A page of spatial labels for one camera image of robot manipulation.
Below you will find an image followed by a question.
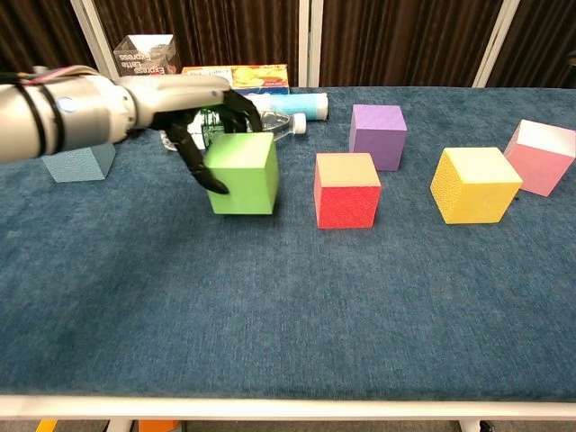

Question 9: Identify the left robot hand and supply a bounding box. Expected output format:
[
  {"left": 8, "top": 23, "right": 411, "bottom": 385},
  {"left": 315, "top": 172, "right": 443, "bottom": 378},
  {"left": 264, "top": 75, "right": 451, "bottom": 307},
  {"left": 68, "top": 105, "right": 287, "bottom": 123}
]
[{"left": 117, "top": 74, "right": 263, "bottom": 195}]

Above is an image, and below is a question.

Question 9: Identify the green cube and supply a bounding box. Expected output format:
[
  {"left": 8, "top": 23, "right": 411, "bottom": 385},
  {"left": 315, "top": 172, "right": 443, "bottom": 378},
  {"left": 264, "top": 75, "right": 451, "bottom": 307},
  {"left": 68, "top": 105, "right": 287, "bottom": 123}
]
[{"left": 202, "top": 131, "right": 280, "bottom": 216}]

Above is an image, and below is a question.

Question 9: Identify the light blue cube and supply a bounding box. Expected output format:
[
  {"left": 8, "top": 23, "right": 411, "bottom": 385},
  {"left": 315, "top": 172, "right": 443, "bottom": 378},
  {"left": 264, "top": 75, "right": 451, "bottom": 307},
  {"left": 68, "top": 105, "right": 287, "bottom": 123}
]
[{"left": 41, "top": 142, "right": 117, "bottom": 184}]

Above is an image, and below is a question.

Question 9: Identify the purple cube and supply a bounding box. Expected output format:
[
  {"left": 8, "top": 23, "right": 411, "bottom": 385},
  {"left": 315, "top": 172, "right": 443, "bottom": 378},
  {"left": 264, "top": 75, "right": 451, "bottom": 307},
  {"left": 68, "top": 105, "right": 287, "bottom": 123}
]
[{"left": 348, "top": 103, "right": 409, "bottom": 173}]

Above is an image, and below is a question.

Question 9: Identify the yellow cube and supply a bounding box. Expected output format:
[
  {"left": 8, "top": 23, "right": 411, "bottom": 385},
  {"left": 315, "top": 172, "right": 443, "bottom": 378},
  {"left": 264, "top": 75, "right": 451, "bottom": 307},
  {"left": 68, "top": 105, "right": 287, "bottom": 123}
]
[{"left": 429, "top": 147, "right": 524, "bottom": 225}]

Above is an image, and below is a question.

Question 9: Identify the pink cube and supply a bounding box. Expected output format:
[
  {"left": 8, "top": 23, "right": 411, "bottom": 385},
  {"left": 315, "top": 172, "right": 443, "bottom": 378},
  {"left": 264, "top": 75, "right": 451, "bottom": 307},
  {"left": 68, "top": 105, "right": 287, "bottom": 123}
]
[{"left": 502, "top": 118, "right": 576, "bottom": 198}]

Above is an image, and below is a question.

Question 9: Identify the red cube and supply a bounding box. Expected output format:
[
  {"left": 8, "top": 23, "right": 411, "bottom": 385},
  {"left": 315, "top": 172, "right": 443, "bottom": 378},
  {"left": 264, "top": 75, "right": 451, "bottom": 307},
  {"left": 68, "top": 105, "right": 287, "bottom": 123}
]
[{"left": 313, "top": 151, "right": 383, "bottom": 230}]

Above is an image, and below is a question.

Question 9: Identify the clear coffee capsule box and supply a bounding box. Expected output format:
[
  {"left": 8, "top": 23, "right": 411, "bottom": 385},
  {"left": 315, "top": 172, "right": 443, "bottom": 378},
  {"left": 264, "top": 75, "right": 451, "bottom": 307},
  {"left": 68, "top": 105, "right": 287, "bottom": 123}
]
[{"left": 112, "top": 33, "right": 184, "bottom": 86}]

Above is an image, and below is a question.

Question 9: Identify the orange cracker box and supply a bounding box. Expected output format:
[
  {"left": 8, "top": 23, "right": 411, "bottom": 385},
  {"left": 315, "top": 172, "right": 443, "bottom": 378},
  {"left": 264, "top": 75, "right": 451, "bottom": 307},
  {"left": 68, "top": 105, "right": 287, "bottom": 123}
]
[{"left": 180, "top": 63, "right": 292, "bottom": 96}]

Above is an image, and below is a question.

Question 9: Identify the brown curtain partition panel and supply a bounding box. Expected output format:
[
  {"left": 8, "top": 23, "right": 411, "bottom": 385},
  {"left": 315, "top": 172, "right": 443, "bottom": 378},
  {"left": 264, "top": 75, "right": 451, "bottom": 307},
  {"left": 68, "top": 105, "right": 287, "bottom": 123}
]
[
  {"left": 0, "top": 0, "right": 113, "bottom": 98},
  {"left": 71, "top": 0, "right": 311, "bottom": 87},
  {"left": 472, "top": 0, "right": 576, "bottom": 89},
  {"left": 310, "top": 0, "right": 518, "bottom": 89}
]

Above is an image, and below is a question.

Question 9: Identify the clear plastic water bottle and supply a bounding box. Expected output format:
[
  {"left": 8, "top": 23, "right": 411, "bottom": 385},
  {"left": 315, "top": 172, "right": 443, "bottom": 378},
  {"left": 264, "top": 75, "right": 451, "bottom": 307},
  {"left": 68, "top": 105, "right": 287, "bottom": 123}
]
[{"left": 161, "top": 110, "right": 308, "bottom": 152}]

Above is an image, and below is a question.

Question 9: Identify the white and cyan tube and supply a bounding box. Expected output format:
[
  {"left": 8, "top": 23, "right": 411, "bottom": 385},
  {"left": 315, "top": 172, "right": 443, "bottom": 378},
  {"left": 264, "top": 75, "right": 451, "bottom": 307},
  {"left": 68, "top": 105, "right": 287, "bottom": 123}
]
[{"left": 251, "top": 92, "right": 329, "bottom": 122}]

